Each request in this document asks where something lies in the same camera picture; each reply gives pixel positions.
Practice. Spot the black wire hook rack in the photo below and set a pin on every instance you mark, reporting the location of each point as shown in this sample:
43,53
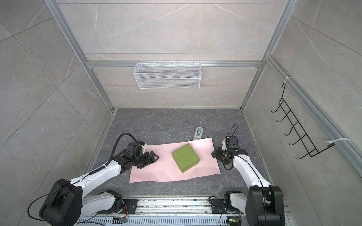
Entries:
297,129

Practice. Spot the white wire mesh basket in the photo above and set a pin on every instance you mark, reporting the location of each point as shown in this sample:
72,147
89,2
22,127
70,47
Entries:
168,75

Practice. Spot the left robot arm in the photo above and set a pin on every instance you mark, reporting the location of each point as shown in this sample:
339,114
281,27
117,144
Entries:
84,183

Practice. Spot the white tape dispenser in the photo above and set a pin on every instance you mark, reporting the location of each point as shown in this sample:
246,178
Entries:
198,133

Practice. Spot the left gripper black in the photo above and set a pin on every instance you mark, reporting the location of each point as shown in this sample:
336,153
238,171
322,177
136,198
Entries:
149,159

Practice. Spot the green gift box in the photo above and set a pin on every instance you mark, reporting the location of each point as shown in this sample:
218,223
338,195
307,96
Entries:
185,157

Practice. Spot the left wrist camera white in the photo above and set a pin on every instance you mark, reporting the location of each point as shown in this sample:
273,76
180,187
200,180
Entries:
144,146

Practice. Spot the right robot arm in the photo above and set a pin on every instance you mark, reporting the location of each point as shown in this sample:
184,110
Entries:
254,186

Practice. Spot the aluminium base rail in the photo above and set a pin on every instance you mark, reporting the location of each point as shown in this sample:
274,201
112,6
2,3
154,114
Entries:
178,207

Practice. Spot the pink wrapping paper sheet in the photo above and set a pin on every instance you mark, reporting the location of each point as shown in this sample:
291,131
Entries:
166,169

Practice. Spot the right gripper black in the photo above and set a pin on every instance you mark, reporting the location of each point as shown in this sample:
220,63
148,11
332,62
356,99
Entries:
217,152

